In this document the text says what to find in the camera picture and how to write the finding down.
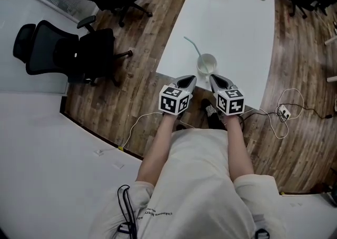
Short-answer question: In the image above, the person's white t-shirt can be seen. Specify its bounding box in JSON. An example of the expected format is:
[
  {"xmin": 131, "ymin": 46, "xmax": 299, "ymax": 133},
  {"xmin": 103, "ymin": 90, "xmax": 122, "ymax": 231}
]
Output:
[{"xmin": 96, "ymin": 128, "xmax": 288, "ymax": 239}]

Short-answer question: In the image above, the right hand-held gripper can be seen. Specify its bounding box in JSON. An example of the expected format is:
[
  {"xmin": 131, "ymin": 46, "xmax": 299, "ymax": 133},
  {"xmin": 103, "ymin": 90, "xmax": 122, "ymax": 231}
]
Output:
[{"xmin": 209, "ymin": 73, "xmax": 246, "ymax": 123}]

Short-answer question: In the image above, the white cable with yellow tag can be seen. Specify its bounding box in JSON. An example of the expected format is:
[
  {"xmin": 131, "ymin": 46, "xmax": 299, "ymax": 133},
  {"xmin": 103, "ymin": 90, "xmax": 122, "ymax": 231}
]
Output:
[{"xmin": 117, "ymin": 111, "xmax": 164, "ymax": 152}]

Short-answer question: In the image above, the thin black cable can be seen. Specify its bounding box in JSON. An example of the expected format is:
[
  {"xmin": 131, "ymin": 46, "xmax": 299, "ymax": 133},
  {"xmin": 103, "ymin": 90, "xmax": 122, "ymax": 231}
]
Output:
[{"xmin": 241, "ymin": 103, "xmax": 333, "ymax": 123}]

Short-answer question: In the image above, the person's black shoe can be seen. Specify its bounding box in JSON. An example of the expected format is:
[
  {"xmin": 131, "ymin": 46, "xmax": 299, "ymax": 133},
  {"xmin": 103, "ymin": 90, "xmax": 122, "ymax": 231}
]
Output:
[{"xmin": 201, "ymin": 98, "xmax": 225, "ymax": 130}]

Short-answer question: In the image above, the teal bendy straw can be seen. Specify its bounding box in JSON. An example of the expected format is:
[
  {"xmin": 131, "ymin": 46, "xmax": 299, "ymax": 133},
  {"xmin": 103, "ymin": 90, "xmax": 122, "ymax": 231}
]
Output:
[{"xmin": 183, "ymin": 35, "xmax": 210, "ymax": 74}]

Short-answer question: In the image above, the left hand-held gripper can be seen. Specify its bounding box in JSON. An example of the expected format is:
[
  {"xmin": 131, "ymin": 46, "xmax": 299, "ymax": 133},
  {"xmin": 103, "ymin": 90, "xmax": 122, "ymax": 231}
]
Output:
[{"xmin": 158, "ymin": 74, "xmax": 198, "ymax": 120}]

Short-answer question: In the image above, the white power strip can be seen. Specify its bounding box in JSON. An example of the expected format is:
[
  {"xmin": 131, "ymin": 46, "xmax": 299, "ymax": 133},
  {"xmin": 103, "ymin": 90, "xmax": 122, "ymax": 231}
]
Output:
[{"xmin": 275, "ymin": 104, "xmax": 293, "ymax": 118}]

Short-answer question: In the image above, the person's right forearm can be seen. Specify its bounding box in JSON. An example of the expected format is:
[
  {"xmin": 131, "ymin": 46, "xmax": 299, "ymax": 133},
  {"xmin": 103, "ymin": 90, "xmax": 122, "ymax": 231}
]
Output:
[{"xmin": 225, "ymin": 116, "xmax": 255, "ymax": 183}]

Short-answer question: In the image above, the person's left forearm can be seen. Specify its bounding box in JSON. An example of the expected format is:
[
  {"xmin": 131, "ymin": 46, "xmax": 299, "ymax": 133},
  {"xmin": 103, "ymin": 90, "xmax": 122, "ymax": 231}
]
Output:
[{"xmin": 135, "ymin": 113, "xmax": 176, "ymax": 184}]

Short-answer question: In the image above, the white cup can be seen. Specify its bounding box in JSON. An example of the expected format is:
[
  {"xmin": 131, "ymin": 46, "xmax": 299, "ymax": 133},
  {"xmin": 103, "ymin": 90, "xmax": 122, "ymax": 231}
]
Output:
[{"xmin": 196, "ymin": 53, "xmax": 219, "ymax": 78}]

